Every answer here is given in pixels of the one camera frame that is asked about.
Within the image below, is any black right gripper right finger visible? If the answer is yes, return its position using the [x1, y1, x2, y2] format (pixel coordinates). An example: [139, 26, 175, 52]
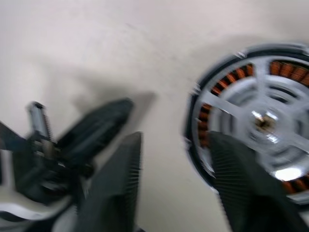
[208, 132, 309, 232]

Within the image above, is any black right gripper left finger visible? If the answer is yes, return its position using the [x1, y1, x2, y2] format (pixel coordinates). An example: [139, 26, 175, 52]
[77, 131, 143, 232]

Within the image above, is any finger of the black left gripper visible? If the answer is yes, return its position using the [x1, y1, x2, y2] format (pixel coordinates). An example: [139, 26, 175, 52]
[56, 97, 135, 171]

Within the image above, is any copper wound motor stator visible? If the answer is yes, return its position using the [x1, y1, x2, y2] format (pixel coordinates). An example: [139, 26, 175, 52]
[197, 60, 309, 196]

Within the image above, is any silver spoked rotor cover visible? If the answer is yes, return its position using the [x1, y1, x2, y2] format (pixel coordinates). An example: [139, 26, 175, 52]
[183, 43, 309, 206]

